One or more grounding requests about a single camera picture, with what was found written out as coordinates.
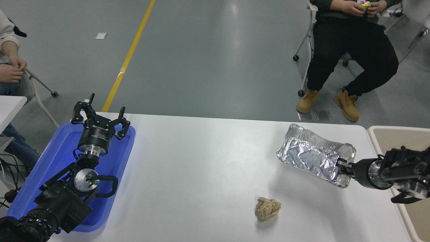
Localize silver foil tray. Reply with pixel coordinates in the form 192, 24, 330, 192
276, 123, 356, 189

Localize large pale bin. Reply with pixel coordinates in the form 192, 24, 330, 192
367, 126, 430, 242

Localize white side table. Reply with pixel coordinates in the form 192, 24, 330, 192
0, 96, 27, 133

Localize grey wheeled chair frame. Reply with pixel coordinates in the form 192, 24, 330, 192
22, 67, 60, 129

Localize person's right hand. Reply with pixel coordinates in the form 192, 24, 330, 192
0, 64, 25, 83
331, 0, 365, 16

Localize person's left hand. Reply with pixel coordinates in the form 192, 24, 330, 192
8, 54, 27, 72
368, 0, 387, 15

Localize thin black floor cables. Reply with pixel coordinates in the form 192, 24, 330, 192
0, 153, 26, 189

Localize person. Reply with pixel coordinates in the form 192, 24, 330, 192
0, 8, 42, 167
296, 0, 400, 123

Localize black cable plug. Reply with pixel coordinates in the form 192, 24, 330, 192
3, 189, 19, 204

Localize blue plastic tray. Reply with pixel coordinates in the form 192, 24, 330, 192
6, 120, 136, 233

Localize crumpled tan paper ball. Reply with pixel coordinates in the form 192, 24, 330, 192
254, 197, 282, 223

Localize white wheeled chair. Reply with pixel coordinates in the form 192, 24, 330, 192
292, 2, 350, 97
383, 3, 430, 64

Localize yellow floor tape line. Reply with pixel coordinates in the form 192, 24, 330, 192
101, 0, 157, 112

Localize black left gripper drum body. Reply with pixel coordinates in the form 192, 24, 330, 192
78, 118, 115, 151

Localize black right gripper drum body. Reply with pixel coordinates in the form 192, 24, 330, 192
353, 159, 373, 189

